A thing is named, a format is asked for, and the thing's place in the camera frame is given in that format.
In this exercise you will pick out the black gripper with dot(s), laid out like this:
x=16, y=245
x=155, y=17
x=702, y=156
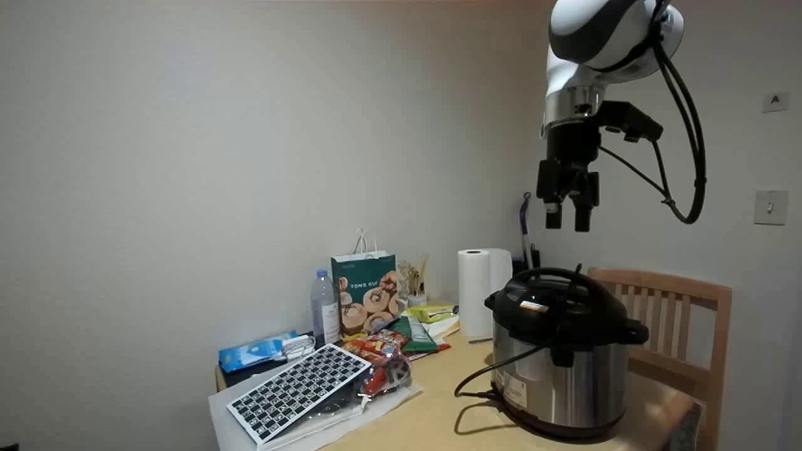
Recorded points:
x=570, y=150

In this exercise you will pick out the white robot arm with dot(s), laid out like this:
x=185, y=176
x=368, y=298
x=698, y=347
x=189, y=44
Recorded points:
x=585, y=34

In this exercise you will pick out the steel rice cooker black lid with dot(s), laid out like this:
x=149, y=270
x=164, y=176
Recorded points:
x=568, y=367

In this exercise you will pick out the dark upright utensil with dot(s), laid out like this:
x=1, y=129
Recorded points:
x=524, y=234

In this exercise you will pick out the white paper towel roll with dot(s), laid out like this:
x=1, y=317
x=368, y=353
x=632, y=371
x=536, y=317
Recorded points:
x=476, y=288

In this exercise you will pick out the wooden chair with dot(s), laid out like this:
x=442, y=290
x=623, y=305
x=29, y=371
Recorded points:
x=678, y=320

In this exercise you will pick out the wooden sticks in holder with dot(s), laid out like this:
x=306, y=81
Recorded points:
x=415, y=278

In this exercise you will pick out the yellow green book stack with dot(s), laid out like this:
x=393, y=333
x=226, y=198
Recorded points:
x=435, y=313

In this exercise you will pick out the green paper bag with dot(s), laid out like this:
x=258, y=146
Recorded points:
x=365, y=278

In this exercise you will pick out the red snack package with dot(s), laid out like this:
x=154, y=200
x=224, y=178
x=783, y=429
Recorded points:
x=386, y=367

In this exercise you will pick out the clear plastic water bottle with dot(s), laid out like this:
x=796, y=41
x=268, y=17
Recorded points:
x=323, y=313

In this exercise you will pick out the checkerboard calibration board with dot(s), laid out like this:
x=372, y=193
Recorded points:
x=296, y=391

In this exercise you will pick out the blue packet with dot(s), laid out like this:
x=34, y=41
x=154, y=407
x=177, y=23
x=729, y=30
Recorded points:
x=254, y=353

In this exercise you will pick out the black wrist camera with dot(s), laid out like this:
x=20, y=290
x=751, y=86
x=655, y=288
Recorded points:
x=630, y=120

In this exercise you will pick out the white wall light switch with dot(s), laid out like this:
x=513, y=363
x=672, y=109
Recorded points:
x=769, y=206

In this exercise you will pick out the small white wall socket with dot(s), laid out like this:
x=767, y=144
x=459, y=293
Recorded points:
x=774, y=101

